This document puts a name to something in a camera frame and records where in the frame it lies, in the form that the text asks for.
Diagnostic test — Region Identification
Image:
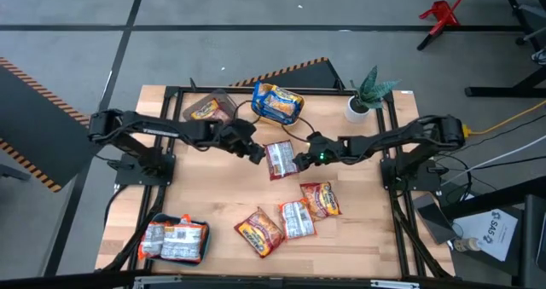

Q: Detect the white printed paper sheet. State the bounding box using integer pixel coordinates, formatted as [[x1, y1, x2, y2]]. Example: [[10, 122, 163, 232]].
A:
[[451, 207, 520, 263]]

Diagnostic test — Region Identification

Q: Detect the black horizontal beam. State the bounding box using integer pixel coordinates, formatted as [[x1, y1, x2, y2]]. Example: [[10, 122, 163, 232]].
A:
[[0, 269, 546, 289]]

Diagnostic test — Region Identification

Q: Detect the grey office chair base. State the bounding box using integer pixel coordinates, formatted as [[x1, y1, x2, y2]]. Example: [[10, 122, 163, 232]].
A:
[[514, 3, 546, 48]]

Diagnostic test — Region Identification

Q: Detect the black desk leg frame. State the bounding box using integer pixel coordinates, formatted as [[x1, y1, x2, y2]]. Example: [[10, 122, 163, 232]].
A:
[[463, 0, 546, 99]]

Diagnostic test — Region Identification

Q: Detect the black side desk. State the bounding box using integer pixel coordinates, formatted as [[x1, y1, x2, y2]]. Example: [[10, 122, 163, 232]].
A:
[[441, 176, 546, 289]]

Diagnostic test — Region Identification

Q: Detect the red and black stand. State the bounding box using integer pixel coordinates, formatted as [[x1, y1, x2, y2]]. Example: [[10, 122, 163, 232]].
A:
[[415, 0, 478, 51]]

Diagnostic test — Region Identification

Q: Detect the blue Maruchan noodle pack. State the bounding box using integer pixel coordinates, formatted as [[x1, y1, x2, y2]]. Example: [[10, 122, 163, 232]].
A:
[[260, 86, 305, 124], [251, 81, 276, 116]]

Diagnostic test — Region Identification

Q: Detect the yellow plastic bin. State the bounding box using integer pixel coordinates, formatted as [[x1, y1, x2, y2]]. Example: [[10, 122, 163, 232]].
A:
[[250, 82, 306, 127]]

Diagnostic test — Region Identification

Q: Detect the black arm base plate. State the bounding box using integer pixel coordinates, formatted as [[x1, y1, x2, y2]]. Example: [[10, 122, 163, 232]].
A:
[[380, 157, 444, 193], [113, 150, 177, 187]]

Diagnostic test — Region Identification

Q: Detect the black hazard-striped platform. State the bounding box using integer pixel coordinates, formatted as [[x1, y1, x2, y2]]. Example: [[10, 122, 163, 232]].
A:
[[0, 56, 113, 194], [229, 56, 346, 90]]

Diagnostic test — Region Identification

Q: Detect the yellow power cable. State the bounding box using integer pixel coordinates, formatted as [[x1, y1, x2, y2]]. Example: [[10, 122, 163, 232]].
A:
[[462, 100, 546, 137]]

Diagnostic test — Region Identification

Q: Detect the orange Maruchan noodle pack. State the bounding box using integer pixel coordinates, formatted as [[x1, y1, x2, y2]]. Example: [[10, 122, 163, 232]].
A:
[[278, 198, 317, 240], [160, 214, 209, 264], [136, 220, 170, 260]]

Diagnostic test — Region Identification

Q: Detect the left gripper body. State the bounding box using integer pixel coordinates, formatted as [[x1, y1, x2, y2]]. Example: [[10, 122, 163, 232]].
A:
[[219, 118, 257, 153]]

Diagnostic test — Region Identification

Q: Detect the black aluminium table frame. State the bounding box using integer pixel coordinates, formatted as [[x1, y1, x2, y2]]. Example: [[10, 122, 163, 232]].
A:
[[101, 78, 456, 280]]

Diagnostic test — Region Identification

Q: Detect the grey translucent bin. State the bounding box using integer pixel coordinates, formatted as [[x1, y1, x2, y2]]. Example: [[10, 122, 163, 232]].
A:
[[183, 88, 238, 124]]

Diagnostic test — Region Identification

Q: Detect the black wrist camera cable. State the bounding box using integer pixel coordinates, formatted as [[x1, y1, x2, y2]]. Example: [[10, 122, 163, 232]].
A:
[[280, 116, 319, 144], [232, 100, 262, 126]]

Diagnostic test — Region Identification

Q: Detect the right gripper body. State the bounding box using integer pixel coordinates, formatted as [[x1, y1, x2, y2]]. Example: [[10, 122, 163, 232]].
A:
[[305, 134, 342, 165]]

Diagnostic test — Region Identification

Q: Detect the teal plastic bin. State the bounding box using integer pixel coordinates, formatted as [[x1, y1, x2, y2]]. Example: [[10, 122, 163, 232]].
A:
[[142, 213, 212, 267]]

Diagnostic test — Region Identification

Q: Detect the white cable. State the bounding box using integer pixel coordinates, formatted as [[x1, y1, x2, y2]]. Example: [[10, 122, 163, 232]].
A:
[[441, 135, 546, 186]]

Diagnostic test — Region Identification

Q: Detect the green plant in white pot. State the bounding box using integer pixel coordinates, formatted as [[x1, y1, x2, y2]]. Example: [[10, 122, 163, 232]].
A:
[[343, 65, 402, 124]]

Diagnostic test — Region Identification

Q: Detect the small beige bottle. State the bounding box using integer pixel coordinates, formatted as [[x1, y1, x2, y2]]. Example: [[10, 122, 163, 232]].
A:
[[452, 236, 482, 253]]

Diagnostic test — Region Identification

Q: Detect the dark grey tablet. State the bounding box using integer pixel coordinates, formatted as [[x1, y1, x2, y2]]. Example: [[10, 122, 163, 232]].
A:
[[412, 191, 458, 246]]

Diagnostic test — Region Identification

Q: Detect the silver metal bracket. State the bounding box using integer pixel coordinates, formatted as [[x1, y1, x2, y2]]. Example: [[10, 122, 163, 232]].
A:
[[369, 279, 421, 289], [133, 275, 183, 289]]

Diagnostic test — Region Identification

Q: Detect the red Maruchan noodle pack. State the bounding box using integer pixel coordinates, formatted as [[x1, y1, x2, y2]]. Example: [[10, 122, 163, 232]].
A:
[[264, 140, 299, 182], [233, 206, 286, 259], [190, 99, 231, 122], [299, 181, 342, 222]]

